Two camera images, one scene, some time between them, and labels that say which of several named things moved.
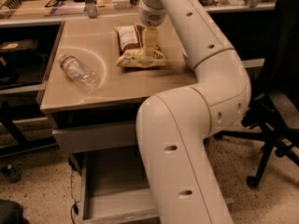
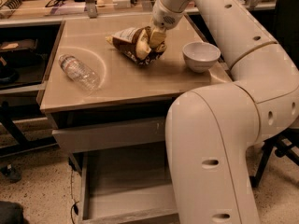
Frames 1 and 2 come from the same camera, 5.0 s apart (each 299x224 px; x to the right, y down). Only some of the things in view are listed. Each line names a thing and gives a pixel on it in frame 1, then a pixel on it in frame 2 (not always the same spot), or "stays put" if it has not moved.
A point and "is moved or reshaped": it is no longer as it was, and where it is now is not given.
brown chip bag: x=130 y=40 is moved or reshaped
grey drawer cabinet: x=99 y=126 stays put
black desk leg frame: x=22 y=145 stays put
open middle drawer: x=112 y=189 stays put
